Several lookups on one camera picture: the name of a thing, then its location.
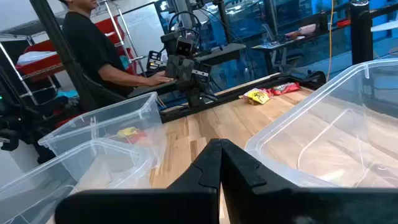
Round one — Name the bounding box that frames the black perforated bracket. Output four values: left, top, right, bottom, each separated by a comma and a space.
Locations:
146, 50, 167, 74

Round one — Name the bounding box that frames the red storage bin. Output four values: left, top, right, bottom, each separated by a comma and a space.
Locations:
95, 16, 126, 46
122, 46, 138, 75
15, 39, 65, 76

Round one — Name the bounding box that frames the black equipment stand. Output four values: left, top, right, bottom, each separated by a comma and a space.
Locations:
0, 65, 78, 164

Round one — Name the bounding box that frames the black frame post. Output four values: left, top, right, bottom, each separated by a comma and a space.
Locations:
29, 0, 98, 112

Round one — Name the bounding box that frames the black round post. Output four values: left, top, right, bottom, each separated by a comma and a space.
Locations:
349, 0, 374, 65

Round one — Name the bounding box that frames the black office chair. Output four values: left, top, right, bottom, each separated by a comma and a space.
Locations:
73, 60, 128, 111

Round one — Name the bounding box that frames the yellow cable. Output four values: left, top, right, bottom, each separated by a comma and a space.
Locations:
325, 0, 335, 82

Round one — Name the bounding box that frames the black table edge frame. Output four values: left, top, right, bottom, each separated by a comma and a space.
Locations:
159, 70, 326, 124

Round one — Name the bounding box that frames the person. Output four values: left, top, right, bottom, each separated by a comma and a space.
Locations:
58, 0, 175, 98

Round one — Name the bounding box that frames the red candy bag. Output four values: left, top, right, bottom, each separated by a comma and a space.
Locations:
123, 130, 149, 146
267, 82, 301, 96

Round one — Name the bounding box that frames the gray work desk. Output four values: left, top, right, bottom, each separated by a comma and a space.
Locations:
127, 42, 247, 99

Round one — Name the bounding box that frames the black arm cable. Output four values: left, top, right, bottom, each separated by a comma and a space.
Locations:
167, 11, 203, 41

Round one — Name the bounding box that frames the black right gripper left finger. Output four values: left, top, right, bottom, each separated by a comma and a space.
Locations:
54, 138, 223, 224

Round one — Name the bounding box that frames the white cloth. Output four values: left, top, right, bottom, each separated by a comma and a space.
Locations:
17, 50, 58, 66

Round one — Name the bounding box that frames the white board panel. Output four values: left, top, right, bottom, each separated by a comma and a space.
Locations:
119, 2, 165, 57

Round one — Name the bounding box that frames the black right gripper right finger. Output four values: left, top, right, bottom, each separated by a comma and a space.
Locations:
220, 138, 398, 224

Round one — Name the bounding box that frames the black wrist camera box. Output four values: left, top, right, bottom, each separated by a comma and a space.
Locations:
175, 37, 195, 58

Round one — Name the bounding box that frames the metal wire shelf rack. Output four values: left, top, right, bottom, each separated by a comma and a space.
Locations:
0, 0, 147, 106

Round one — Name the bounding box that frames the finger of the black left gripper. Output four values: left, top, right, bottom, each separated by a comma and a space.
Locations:
187, 88, 196, 109
194, 88, 203, 108

